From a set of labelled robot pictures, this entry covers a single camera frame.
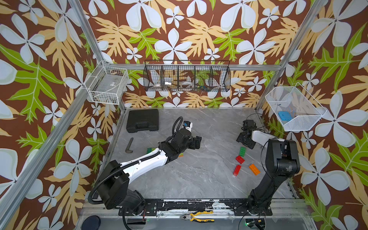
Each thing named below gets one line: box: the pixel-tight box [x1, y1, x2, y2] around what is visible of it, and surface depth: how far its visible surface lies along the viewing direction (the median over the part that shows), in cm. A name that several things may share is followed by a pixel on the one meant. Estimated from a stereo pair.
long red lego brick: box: [232, 164, 242, 177], surface depth 88 cm
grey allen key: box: [125, 137, 134, 154], surface depth 100 cm
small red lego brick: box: [235, 155, 246, 165], surface depth 93 cm
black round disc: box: [81, 215, 102, 230], surface depth 70 cm
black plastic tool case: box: [126, 108, 160, 133], surface depth 107 cm
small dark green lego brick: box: [239, 146, 247, 157], surface depth 97 cm
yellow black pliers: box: [179, 210, 215, 223], surface depth 72 cm
